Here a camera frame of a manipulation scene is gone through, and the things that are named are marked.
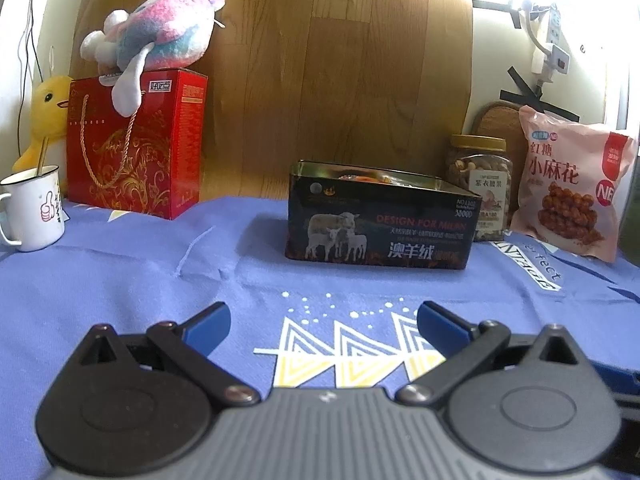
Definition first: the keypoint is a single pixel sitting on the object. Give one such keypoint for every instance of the white power strip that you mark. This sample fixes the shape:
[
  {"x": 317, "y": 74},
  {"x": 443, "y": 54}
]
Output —
[{"x": 555, "y": 55}]

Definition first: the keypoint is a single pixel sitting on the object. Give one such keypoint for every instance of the wooden panel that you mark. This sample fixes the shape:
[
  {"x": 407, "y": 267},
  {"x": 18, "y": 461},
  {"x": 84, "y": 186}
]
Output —
[{"x": 325, "y": 60}]

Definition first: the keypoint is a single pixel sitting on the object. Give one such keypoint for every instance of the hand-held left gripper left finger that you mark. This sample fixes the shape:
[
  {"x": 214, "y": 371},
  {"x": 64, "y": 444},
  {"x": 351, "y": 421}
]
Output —
[{"x": 207, "y": 327}]

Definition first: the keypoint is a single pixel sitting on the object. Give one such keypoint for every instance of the wooden cutting board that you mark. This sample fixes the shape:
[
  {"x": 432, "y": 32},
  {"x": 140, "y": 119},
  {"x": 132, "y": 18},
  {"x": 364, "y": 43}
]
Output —
[{"x": 492, "y": 120}]

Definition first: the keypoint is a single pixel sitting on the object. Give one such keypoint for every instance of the black tin box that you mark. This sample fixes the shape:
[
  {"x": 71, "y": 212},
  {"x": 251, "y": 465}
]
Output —
[{"x": 380, "y": 210}]

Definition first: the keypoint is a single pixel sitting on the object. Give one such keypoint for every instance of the yellow duck plush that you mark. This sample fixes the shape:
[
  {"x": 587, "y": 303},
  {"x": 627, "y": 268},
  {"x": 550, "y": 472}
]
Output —
[{"x": 47, "y": 110}]

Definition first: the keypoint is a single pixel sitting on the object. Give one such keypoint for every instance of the pink snack bag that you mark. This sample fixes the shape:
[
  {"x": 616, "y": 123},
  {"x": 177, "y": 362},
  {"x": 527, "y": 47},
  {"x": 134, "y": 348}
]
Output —
[{"x": 560, "y": 175}]

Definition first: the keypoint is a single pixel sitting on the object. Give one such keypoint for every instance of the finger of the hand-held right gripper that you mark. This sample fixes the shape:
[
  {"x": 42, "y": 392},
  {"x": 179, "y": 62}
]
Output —
[{"x": 620, "y": 377}]

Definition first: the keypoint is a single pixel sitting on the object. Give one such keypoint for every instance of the white enamel mug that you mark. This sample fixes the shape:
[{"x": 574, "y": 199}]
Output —
[{"x": 35, "y": 210}]

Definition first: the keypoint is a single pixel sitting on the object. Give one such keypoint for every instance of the blue printed cloth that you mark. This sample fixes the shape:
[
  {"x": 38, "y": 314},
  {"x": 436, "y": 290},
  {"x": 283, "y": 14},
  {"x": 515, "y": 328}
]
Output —
[{"x": 150, "y": 285}]

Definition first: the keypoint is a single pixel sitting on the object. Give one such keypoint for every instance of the pink and blue plush toy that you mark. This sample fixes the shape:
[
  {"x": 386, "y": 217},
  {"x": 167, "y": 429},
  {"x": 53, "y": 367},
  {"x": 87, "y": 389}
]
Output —
[{"x": 165, "y": 25}]

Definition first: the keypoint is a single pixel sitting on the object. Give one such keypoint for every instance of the wooden stick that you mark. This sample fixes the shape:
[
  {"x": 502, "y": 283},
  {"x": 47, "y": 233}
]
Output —
[{"x": 42, "y": 155}]

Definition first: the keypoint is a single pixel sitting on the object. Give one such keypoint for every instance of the black tape cross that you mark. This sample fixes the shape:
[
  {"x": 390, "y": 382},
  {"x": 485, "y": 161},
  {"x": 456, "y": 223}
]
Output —
[{"x": 520, "y": 82}]

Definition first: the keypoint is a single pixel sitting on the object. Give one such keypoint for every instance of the red gift box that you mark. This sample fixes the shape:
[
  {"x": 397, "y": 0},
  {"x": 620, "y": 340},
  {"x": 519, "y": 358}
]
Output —
[{"x": 165, "y": 160}]

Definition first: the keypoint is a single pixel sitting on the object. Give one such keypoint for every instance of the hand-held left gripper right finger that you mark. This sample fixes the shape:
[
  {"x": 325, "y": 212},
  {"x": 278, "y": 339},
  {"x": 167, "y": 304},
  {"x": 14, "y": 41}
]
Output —
[{"x": 440, "y": 325}]

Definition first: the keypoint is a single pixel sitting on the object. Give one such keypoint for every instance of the black tape strip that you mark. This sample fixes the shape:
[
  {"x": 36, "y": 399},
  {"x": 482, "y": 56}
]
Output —
[{"x": 492, "y": 5}]

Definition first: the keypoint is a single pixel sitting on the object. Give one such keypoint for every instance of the clear nut jar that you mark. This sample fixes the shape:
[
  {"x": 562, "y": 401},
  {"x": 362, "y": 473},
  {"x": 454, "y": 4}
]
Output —
[{"x": 480, "y": 165}]

